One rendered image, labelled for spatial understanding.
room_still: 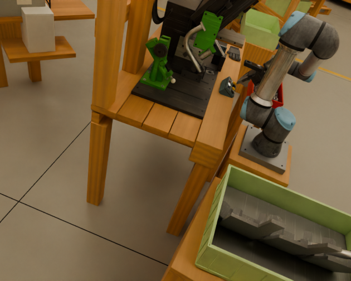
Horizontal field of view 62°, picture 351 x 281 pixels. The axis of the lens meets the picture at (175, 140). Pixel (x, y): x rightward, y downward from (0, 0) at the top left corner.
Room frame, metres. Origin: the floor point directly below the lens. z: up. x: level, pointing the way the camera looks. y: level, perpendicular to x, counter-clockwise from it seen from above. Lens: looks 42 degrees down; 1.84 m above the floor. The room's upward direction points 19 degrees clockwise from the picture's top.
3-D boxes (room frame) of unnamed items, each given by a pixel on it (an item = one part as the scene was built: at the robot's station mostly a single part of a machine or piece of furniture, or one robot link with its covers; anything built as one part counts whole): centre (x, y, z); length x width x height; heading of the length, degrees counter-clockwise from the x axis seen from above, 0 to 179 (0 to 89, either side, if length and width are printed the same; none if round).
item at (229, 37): (1.91, -0.02, 1.11); 0.39 x 0.16 x 0.03; 88
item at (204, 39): (1.76, 0.02, 1.17); 0.13 x 0.12 x 0.20; 178
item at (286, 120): (1.23, -0.46, 1.05); 0.13 x 0.12 x 0.14; 76
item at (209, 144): (1.82, -0.20, 0.82); 1.50 x 0.14 x 0.15; 178
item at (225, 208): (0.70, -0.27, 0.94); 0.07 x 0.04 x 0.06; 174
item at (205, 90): (1.84, 0.08, 0.89); 1.10 x 0.42 x 0.02; 178
